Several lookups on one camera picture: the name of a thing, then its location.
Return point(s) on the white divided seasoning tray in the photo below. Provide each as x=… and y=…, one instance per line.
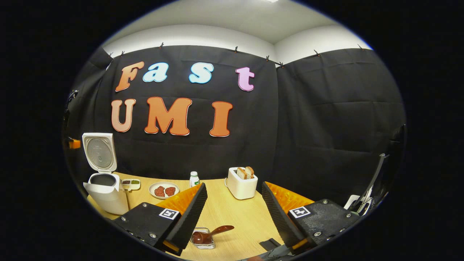
x=130, y=185

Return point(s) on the white rice cooker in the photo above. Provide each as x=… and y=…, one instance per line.
x=108, y=195

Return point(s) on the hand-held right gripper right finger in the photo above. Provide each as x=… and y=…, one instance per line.
x=279, y=217

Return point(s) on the white toaster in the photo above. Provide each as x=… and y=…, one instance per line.
x=241, y=188

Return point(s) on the white round plate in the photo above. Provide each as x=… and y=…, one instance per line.
x=163, y=184

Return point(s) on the brown wooden spoon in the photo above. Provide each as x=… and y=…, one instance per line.
x=217, y=232

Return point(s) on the toast bread slice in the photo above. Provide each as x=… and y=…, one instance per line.
x=241, y=173
x=250, y=171

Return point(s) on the white drink bottle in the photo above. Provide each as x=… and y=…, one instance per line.
x=194, y=179

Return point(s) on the red meat piece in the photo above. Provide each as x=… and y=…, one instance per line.
x=160, y=191
x=170, y=191

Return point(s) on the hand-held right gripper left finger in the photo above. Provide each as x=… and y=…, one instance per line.
x=188, y=217

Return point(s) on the black backdrop cloth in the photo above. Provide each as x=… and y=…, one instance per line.
x=308, y=127

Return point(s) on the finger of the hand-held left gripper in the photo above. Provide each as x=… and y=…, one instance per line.
x=74, y=144

